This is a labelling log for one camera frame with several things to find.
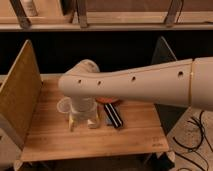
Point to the white bottle on shelf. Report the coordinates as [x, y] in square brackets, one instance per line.
[30, 8]

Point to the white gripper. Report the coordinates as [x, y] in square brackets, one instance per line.
[83, 109]

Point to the orange ceramic bowl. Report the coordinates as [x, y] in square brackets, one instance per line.
[103, 100]

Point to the wooden side board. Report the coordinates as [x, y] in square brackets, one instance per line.
[19, 93]

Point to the translucent plastic cup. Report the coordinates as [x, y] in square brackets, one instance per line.
[64, 106]

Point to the wooden shelf rail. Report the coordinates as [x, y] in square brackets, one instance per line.
[107, 15]

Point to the dark panel behind table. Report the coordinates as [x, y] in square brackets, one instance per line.
[169, 115]

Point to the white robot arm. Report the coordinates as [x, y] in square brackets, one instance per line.
[185, 83]

